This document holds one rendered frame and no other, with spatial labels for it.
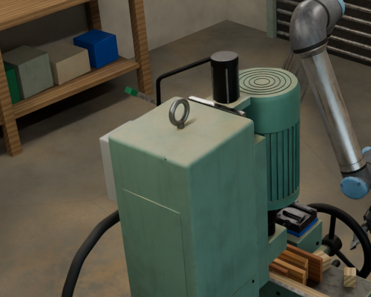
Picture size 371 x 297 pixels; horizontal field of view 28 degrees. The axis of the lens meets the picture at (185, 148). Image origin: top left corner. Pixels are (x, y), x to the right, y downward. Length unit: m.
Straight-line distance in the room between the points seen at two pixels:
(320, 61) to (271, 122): 0.72
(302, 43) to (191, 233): 1.02
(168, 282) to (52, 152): 3.06
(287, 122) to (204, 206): 0.34
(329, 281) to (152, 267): 0.61
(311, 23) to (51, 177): 2.38
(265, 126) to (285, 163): 0.12
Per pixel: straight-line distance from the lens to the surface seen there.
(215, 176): 1.48
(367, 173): 2.52
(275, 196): 1.80
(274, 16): 5.90
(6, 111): 4.52
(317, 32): 2.35
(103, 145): 1.60
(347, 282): 2.05
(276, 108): 1.67
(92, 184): 4.24
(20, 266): 3.73
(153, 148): 1.46
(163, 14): 5.89
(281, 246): 1.99
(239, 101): 1.61
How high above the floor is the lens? 2.25
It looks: 30 degrees down
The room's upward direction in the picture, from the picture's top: 5 degrees counter-clockwise
